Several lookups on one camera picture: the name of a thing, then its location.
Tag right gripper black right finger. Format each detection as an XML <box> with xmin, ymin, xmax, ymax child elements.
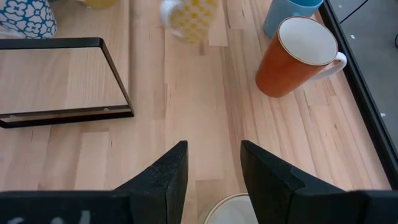
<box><xmin>241</xmin><ymin>139</ymin><xmax>398</xmax><ymax>224</ymax></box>

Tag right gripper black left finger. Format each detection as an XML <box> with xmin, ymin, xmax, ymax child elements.
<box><xmin>0</xmin><ymin>140</ymin><xmax>189</xmax><ymax>224</ymax></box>

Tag orange mug white handle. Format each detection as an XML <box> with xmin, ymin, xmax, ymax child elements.
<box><xmin>254</xmin><ymin>16</ymin><xmax>348</xmax><ymax>98</ymax></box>

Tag light blue mug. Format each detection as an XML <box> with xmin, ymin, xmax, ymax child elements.
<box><xmin>263</xmin><ymin>0</ymin><xmax>325</xmax><ymax>39</ymax></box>

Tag white mug blue floral pattern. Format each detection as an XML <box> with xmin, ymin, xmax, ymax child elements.
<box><xmin>0</xmin><ymin>0</ymin><xmax>58</xmax><ymax>40</ymax></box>

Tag white mug yellow dots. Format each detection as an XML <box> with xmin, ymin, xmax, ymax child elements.
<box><xmin>159</xmin><ymin>0</ymin><xmax>219</xmax><ymax>45</ymax></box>

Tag pale green mug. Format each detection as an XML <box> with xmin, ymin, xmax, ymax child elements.
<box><xmin>203</xmin><ymin>192</ymin><xmax>259</xmax><ymax>224</ymax></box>

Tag black table edge rail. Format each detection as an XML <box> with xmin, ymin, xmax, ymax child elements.
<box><xmin>318</xmin><ymin>0</ymin><xmax>398</xmax><ymax>190</ymax></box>

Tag wooden shelf black metal frame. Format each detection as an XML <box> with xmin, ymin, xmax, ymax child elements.
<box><xmin>0</xmin><ymin>37</ymin><xmax>135</xmax><ymax>129</ymax></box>

